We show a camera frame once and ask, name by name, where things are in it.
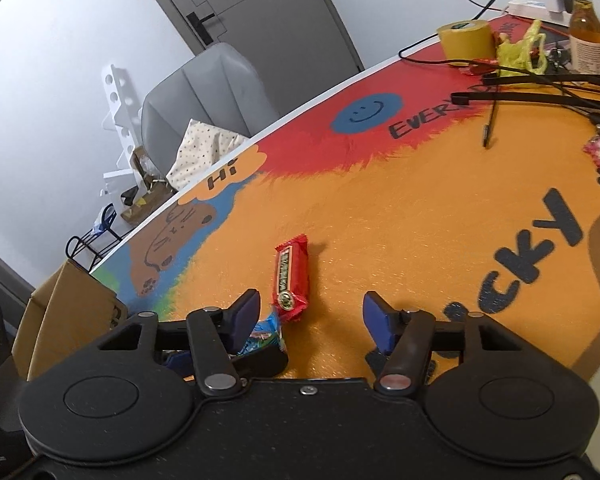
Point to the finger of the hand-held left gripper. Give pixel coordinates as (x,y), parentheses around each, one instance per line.
(180,362)
(265,364)

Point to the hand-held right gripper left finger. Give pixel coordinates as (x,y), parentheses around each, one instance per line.
(245,315)

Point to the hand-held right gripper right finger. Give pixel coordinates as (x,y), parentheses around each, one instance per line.
(377,320)

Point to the blue and green cake packet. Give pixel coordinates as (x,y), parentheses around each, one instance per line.
(267,335)

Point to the red candy bar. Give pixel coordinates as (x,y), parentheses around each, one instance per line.
(291,280)

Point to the brown cardboard box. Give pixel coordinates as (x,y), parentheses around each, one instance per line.
(65,310)

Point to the brown cardboard scraps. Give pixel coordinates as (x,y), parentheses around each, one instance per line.
(142,195)

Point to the polka dot cushion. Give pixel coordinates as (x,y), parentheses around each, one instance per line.
(205,152)

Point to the grey chair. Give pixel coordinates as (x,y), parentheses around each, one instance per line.
(200,95)

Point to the white rack with holes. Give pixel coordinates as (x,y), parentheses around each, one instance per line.
(120,110)

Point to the small red wrapper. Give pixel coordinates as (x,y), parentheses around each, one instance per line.
(480,67)

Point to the yellow tape roll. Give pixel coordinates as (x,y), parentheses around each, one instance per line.
(467,42)

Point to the yellow plastic bag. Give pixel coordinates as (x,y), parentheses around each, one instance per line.
(520,52)

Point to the grey door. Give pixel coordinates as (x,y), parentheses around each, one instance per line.
(260,5)

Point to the white power strip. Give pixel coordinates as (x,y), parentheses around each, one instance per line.
(535,10)

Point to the glass bottle with amber liquid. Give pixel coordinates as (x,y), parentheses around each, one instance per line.
(587,40)

